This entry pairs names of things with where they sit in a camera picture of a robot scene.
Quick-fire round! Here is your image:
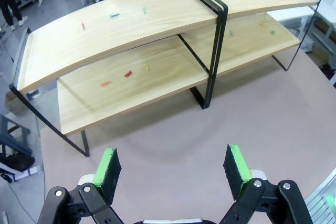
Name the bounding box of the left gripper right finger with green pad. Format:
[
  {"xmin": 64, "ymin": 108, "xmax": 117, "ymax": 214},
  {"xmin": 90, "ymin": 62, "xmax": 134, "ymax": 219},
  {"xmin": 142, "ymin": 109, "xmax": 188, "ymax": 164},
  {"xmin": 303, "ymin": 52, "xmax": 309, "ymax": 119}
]
[{"xmin": 219, "ymin": 144, "xmax": 313, "ymax": 224}]

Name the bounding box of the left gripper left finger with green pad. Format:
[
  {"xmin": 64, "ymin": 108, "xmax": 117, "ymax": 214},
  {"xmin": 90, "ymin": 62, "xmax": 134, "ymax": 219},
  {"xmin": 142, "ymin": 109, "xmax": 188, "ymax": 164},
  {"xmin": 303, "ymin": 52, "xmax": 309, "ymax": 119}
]
[{"xmin": 38, "ymin": 148, "xmax": 124, "ymax": 224}]

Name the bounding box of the black bag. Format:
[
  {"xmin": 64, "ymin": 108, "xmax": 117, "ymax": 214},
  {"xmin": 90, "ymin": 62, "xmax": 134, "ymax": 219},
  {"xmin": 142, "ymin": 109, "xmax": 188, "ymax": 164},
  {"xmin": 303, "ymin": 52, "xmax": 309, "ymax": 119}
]
[{"xmin": 0, "ymin": 153, "xmax": 36, "ymax": 173}]

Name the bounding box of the brown cardboard box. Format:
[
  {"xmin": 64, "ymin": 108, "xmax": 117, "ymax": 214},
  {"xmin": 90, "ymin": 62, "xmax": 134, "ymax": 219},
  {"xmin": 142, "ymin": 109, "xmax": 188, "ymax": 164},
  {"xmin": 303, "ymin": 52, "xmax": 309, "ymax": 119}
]
[{"xmin": 4, "ymin": 90, "xmax": 29, "ymax": 116}]

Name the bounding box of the white table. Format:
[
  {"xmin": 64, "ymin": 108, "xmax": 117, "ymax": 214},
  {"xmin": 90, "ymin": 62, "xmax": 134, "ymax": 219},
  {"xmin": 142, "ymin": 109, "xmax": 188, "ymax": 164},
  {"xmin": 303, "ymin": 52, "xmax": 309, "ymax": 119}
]
[{"xmin": 274, "ymin": 5, "xmax": 336, "ymax": 51}]

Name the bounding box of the person in dark clothes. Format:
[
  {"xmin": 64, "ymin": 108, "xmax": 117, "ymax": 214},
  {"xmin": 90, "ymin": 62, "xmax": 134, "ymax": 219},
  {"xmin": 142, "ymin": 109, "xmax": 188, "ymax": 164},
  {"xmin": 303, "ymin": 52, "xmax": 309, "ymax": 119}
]
[{"xmin": 0, "ymin": 0, "xmax": 28, "ymax": 31}]

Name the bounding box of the aluminium frame rail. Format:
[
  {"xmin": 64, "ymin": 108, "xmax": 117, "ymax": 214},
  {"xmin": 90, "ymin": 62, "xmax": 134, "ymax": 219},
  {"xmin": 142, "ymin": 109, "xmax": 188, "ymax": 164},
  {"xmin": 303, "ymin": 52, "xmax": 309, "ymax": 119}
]
[{"xmin": 306, "ymin": 167, "xmax": 336, "ymax": 224}]

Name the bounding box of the dark metal table frame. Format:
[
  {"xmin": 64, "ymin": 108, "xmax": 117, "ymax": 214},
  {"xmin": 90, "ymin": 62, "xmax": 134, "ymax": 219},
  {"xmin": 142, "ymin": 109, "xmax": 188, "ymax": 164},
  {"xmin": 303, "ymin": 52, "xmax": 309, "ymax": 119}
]
[{"xmin": 0, "ymin": 113, "xmax": 33, "ymax": 157}]

